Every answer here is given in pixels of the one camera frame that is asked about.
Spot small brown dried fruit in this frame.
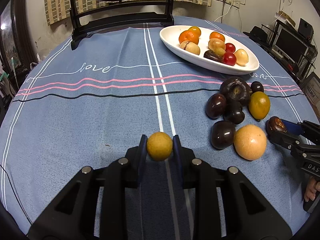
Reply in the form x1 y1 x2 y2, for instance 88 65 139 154
266 116 287 135

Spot beige fruit pair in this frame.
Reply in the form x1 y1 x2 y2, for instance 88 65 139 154
234 124 267 161

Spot olive yellow tomato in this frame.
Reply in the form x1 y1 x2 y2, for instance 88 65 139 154
248 91 271 120

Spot small dark plum back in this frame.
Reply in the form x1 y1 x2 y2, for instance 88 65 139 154
251 81 264 94

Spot small yellow longan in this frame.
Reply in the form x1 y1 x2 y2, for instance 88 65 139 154
213 47 226 57
146 132 173 161

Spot red cherry tomato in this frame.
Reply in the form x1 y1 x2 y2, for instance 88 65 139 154
222 52 237 66
225 42 236 53

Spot large cream round fruit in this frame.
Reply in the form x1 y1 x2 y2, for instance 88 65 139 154
208 38 226 52

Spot orange mandarin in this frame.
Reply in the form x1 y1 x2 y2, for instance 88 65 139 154
178 30 199 44
209 31 225 42

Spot cream fruit brown stripe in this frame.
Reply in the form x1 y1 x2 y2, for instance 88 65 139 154
180 41 200 55

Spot yellow orange tomato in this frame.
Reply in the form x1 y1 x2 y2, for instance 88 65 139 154
188 26 201 37

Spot dark plum front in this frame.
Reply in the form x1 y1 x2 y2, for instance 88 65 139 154
205 93 227 119

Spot small yellow longan front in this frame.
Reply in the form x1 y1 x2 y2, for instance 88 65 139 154
213 47 226 57

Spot brown mangosteen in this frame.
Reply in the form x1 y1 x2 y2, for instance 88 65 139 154
203 50 223 63

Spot person right hand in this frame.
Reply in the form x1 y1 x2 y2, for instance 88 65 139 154
304 177 320 202

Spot dark mangosteen back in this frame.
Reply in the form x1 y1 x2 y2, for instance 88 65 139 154
220 77 252 106

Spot computer monitor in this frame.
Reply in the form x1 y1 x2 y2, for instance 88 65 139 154
273 27 309 64

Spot blue striped tablecloth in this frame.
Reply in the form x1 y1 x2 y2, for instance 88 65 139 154
1 17 318 239

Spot black speaker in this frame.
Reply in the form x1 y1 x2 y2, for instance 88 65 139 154
298 18 314 40

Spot black hat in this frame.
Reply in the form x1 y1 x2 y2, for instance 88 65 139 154
243 26 268 43

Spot white oval plate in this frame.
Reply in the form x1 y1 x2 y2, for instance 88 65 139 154
159 25 260 75

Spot round goldfish screen black stand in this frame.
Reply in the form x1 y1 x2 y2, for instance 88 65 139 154
69 0 174 50

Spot white power cable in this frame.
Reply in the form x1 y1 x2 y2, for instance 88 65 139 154
214 2 234 23

